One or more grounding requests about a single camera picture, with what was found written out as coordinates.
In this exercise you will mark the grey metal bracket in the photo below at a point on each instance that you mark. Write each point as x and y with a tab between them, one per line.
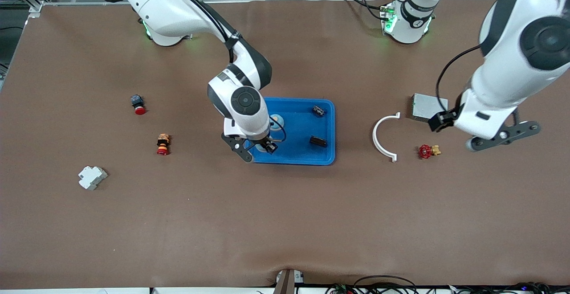
285	283

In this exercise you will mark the white DIN rail breaker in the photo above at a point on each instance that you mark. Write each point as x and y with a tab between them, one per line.
92	178

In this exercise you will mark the brown table cover mat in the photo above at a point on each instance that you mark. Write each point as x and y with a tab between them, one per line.
285	222

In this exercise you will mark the blue service bell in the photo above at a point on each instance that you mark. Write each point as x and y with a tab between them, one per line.
278	120

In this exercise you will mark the black switch red mushroom button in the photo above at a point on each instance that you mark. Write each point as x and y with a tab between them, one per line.
139	106

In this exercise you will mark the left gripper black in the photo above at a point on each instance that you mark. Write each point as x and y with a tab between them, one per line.
440	120

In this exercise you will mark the silver metal power supply box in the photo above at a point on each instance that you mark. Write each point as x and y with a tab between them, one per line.
423	104

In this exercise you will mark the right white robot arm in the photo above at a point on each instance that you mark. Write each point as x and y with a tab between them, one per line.
242	102

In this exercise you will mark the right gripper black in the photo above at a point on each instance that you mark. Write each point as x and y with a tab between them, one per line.
266	144

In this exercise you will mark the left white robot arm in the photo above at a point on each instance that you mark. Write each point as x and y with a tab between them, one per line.
512	75

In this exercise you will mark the small black connector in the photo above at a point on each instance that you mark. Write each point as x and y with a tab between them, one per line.
319	111

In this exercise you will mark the red pushbutton with orange block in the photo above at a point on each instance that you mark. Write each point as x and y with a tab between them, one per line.
163	144

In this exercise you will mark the brown electrolytic capacitor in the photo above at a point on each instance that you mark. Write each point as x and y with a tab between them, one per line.
318	141

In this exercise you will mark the blue plastic tray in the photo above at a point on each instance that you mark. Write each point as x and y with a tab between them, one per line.
298	127

